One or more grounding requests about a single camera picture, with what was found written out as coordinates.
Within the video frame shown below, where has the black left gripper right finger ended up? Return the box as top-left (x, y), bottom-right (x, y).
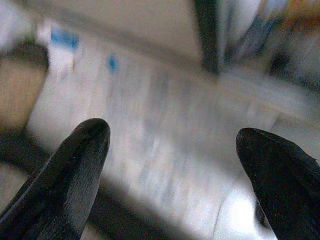
top-left (235, 127), bottom-right (320, 240)

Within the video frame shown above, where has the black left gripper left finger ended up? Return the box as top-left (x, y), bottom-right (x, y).
top-left (0, 117), bottom-right (112, 240)

